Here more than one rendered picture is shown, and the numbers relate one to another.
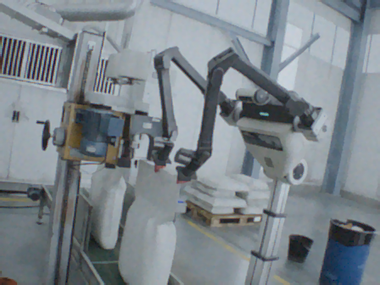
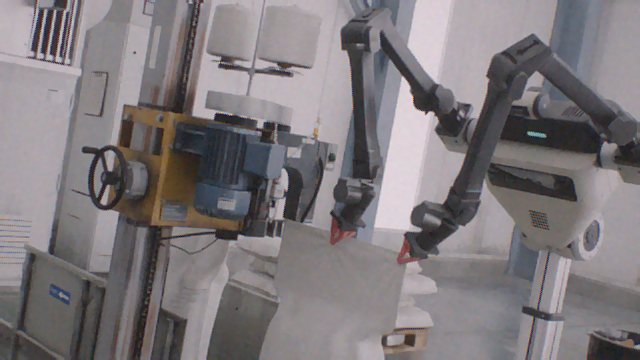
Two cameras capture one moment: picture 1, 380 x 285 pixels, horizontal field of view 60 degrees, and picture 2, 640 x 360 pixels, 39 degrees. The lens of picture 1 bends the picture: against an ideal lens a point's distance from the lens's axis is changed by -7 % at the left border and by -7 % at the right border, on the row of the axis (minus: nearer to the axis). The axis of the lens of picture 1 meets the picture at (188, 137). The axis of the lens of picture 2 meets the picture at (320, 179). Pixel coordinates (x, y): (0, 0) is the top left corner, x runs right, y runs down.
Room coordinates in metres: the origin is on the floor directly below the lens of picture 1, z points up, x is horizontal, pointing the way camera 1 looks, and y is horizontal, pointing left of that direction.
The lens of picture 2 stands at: (-0.61, 0.78, 1.36)
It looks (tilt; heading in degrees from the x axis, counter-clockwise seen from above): 3 degrees down; 347
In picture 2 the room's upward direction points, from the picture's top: 10 degrees clockwise
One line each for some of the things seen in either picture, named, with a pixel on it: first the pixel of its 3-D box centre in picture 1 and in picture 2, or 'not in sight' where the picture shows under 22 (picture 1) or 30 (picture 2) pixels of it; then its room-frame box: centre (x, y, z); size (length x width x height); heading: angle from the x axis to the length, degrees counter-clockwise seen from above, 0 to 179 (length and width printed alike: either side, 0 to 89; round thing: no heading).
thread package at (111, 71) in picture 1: (118, 66); (232, 32); (2.14, 0.51, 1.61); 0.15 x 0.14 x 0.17; 32
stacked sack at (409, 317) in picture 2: (251, 208); (383, 315); (5.22, -1.15, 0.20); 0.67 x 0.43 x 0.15; 122
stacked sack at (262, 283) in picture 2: (206, 192); (284, 283); (5.22, -0.42, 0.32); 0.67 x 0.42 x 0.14; 126
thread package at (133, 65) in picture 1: (133, 64); (289, 37); (1.92, 0.37, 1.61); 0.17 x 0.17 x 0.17
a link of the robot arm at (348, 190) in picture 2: (162, 139); (357, 183); (1.80, 0.13, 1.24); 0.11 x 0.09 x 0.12; 123
